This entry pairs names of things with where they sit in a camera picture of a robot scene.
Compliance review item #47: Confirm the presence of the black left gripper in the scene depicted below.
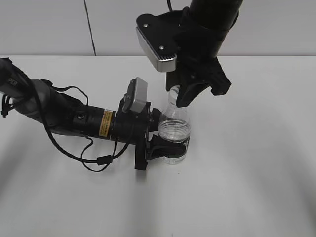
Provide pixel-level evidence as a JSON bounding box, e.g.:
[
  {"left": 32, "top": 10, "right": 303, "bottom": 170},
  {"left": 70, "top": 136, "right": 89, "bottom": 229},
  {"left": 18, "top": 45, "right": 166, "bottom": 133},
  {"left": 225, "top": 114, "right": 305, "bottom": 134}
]
[{"left": 111, "top": 100, "right": 188, "bottom": 170}]

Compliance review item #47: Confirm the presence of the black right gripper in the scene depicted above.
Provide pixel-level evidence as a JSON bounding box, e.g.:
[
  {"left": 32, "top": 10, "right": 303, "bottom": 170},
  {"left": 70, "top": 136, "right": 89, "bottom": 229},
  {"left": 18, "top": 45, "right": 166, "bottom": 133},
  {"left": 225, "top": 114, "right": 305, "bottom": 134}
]
[{"left": 165, "top": 37, "right": 231, "bottom": 107}]

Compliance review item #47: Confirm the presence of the clear Cestbon water bottle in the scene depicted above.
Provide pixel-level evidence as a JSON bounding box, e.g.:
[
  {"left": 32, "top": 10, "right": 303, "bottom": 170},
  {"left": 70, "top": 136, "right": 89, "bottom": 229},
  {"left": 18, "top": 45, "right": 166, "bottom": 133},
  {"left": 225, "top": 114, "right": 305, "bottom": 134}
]
[{"left": 158, "top": 101, "right": 191, "bottom": 165}]

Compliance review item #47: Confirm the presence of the white green bottle cap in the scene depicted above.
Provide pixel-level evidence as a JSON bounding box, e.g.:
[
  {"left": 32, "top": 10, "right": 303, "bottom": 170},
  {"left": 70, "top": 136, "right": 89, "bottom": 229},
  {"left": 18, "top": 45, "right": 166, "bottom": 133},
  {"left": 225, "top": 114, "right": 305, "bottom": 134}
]
[{"left": 168, "top": 85, "right": 180, "bottom": 107}]

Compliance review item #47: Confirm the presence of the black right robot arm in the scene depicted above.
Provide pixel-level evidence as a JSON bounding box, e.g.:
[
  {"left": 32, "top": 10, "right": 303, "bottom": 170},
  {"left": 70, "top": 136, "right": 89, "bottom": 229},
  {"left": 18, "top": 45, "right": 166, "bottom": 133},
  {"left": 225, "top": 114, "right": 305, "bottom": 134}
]
[{"left": 166, "top": 0, "right": 242, "bottom": 108}]

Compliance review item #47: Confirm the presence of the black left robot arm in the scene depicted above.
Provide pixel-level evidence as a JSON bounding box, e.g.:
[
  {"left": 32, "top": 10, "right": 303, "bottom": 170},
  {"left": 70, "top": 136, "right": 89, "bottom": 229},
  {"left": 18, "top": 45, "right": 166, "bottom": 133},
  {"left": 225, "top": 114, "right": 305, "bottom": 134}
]
[{"left": 0, "top": 58, "right": 186, "bottom": 170}]

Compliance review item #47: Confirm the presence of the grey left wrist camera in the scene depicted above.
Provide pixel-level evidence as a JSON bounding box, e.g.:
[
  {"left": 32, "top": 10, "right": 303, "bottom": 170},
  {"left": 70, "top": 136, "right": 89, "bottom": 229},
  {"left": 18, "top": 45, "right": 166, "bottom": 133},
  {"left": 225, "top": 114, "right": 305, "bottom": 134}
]
[{"left": 122, "top": 77, "right": 148, "bottom": 114}]

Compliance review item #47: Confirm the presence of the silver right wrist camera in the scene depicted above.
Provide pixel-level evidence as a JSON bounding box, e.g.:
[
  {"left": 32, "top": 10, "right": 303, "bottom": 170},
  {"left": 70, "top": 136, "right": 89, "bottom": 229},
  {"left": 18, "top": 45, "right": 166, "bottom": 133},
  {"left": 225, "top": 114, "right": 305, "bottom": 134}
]
[{"left": 136, "top": 10, "right": 182, "bottom": 73}]

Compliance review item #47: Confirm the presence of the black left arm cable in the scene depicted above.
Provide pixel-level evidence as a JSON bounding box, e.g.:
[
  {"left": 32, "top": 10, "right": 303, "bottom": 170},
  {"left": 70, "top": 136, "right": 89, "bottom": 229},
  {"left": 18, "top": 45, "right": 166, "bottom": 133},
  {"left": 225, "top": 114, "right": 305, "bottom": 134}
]
[{"left": 27, "top": 79, "right": 131, "bottom": 172}]

